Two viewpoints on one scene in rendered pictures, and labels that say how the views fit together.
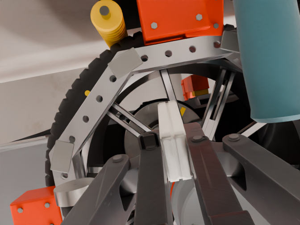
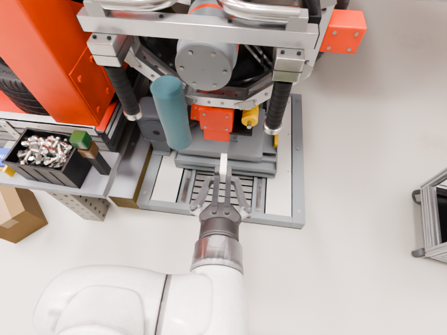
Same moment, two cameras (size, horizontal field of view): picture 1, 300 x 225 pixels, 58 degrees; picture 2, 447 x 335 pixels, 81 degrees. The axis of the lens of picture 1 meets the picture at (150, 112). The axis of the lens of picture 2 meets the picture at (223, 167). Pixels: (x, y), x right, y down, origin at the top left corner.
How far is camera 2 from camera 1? 0.58 m
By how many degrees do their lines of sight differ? 63
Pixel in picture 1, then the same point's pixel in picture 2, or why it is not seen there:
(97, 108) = (269, 90)
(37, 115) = not seen: outside the picture
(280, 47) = (171, 121)
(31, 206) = (340, 50)
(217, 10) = (193, 112)
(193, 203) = (222, 82)
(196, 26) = (205, 111)
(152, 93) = not seen: outside the picture
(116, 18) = (245, 119)
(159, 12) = (223, 119)
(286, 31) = (169, 125)
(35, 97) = not seen: outside the picture
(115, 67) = (251, 105)
